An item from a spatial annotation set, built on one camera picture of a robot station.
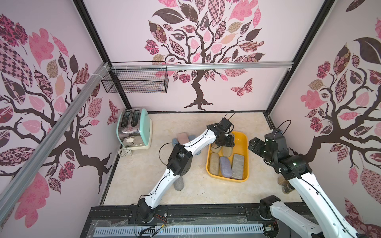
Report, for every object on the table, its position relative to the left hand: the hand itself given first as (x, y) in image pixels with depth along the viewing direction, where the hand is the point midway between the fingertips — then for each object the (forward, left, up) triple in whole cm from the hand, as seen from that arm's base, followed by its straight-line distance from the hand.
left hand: (229, 145), depth 94 cm
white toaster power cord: (-2, +69, -3) cm, 69 cm away
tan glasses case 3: (-6, +10, +8) cm, 14 cm away
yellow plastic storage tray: (+5, -10, -2) cm, 11 cm away
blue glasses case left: (+4, +36, -1) cm, 36 cm away
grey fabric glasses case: (-23, +31, -3) cm, 39 cm away
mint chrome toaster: (+6, +59, +12) cm, 61 cm away
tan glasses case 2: (-5, +2, +1) cm, 5 cm away
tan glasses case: (-11, +10, -2) cm, 15 cm away
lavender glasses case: (-14, +4, 0) cm, 15 cm away
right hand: (-10, -9, +18) cm, 23 cm away
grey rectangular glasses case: (-13, -4, -3) cm, 14 cm away
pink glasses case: (+7, +31, -1) cm, 31 cm away
